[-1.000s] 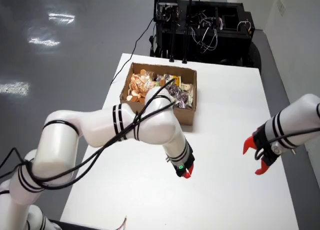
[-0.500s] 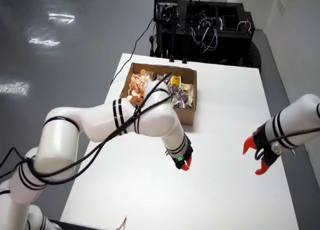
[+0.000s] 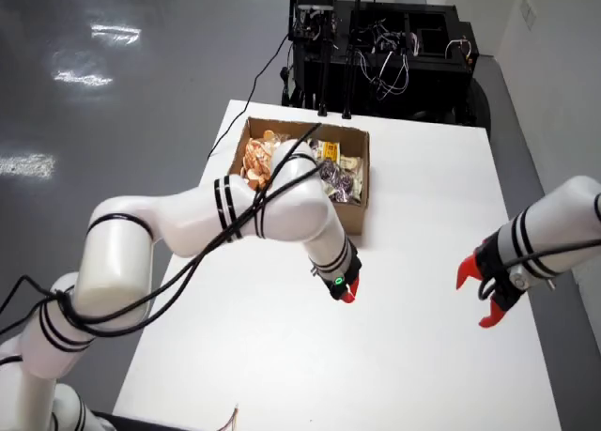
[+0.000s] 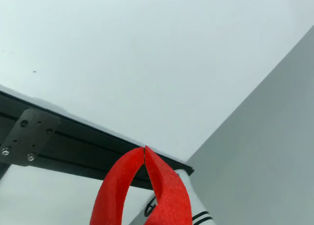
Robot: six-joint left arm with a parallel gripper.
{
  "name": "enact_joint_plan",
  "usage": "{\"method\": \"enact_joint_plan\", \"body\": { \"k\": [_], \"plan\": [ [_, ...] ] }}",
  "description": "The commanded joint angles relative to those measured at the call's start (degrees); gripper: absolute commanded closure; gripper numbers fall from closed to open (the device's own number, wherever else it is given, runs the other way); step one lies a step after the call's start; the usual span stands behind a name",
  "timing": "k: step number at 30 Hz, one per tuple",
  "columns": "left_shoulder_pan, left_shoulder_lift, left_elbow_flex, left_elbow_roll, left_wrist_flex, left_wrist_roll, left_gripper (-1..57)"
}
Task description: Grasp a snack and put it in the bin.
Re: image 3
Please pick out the black equipment cart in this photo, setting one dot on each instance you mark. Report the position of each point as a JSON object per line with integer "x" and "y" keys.
{"x": 432, "y": 88}

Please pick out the beige snack pack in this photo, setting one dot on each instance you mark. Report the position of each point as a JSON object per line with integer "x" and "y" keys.
{"x": 353, "y": 165}

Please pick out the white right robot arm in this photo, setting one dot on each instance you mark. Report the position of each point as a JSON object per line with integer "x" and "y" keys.
{"x": 563, "y": 224}

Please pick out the purple snack pack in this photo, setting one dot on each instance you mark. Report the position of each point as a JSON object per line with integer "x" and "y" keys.
{"x": 338, "y": 180}

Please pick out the short black stand pole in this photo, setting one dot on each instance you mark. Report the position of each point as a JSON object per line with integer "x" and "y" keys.
{"x": 324, "y": 74}

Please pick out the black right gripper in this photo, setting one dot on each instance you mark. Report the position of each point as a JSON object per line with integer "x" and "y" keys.
{"x": 497, "y": 276}

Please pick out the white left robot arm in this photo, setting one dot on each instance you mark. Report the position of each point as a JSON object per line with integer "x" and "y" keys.
{"x": 291, "y": 210}

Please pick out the brown cardboard box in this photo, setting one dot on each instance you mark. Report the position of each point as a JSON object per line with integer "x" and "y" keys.
{"x": 354, "y": 217}

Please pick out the small orange snack pack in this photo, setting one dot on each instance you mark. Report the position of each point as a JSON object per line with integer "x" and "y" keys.
{"x": 270, "y": 134}

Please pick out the yellow brown snack pack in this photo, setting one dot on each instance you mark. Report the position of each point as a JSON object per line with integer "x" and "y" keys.
{"x": 328, "y": 150}

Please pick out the black electronics device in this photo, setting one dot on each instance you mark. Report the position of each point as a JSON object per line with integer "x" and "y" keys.
{"x": 312, "y": 8}

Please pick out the large black cart wheel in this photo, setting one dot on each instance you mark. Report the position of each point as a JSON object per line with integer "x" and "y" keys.
{"x": 479, "y": 107}

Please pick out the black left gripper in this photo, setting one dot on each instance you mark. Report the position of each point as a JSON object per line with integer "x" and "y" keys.
{"x": 345, "y": 269}

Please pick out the tall black stand pole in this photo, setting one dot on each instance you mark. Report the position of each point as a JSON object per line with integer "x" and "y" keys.
{"x": 348, "y": 74}

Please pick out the large orange snack pack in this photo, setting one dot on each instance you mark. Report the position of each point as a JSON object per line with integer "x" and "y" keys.
{"x": 256, "y": 156}

